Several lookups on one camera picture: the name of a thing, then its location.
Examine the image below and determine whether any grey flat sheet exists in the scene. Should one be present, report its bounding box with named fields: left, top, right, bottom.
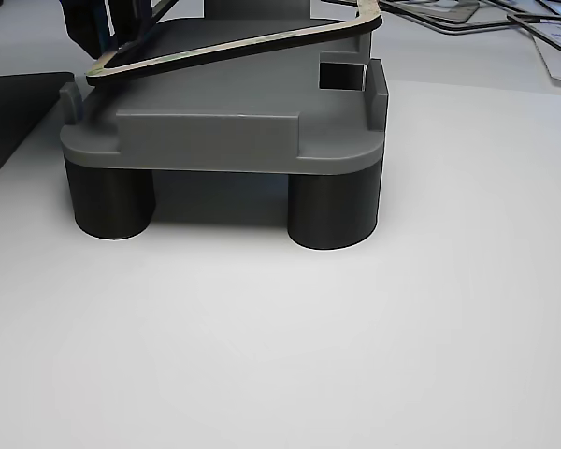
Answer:
left=400, top=0, right=483, bottom=24

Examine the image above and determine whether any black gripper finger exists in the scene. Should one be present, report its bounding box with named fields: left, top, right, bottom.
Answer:
left=116, top=0, right=155, bottom=53
left=62, top=0, right=112, bottom=61

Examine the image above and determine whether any grey holder with black legs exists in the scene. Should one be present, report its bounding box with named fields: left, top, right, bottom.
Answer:
left=58, top=0, right=390, bottom=252

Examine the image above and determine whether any dark grey flat mat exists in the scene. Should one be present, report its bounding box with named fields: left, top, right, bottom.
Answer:
left=0, top=71, right=76, bottom=193

